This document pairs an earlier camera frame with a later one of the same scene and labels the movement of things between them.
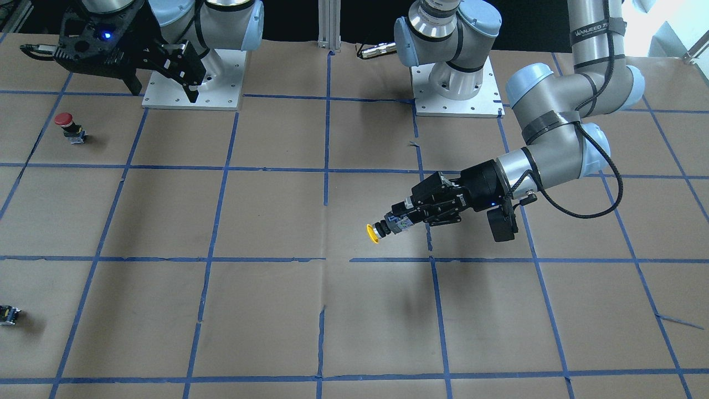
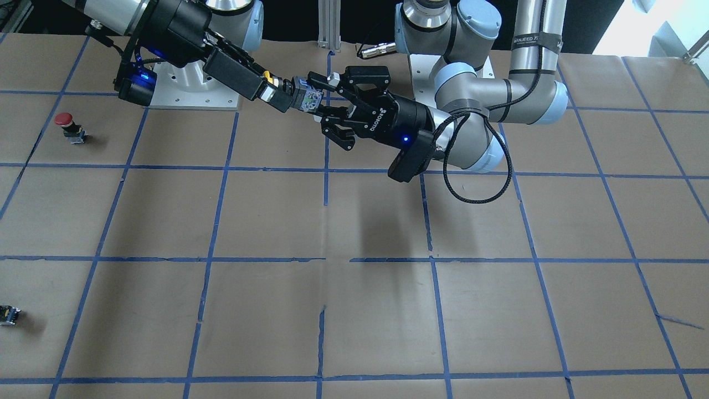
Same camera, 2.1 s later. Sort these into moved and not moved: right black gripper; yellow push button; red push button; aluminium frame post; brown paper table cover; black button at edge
Moved: right black gripper; yellow push button
Not moved: brown paper table cover; black button at edge; aluminium frame post; red push button
